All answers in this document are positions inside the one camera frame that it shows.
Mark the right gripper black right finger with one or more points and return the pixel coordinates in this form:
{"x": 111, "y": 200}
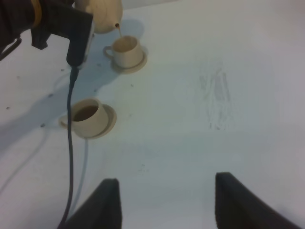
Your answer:
{"x": 236, "y": 207}

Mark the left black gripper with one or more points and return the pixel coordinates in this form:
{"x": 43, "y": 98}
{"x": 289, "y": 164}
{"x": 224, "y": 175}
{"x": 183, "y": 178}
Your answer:
{"x": 39, "y": 16}

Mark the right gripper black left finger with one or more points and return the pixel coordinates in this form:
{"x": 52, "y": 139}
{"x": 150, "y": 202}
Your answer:
{"x": 102, "y": 210}

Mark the beige ceramic teapot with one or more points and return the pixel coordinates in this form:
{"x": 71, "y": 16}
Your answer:
{"x": 107, "y": 14}

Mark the near beige teacup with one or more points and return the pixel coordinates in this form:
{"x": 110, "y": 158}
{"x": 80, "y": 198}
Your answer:
{"x": 82, "y": 111}

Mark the beige teacup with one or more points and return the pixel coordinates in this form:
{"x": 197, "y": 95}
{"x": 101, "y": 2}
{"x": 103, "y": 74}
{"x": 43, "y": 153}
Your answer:
{"x": 126, "y": 52}
{"x": 82, "y": 111}

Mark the near beige cup saucer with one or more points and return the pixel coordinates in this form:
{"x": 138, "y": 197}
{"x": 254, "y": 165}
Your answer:
{"x": 107, "y": 128}

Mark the beige cup saucer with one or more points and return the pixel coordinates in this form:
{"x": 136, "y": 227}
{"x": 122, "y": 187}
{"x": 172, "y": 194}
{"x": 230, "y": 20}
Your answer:
{"x": 134, "y": 69}
{"x": 107, "y": 128}

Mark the far beige teacup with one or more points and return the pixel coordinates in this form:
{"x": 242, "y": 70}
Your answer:
{"x": 126, "y": 52}

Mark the far beige cup saucer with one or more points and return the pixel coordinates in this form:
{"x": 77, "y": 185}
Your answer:
{"x": 134, "y": 69}

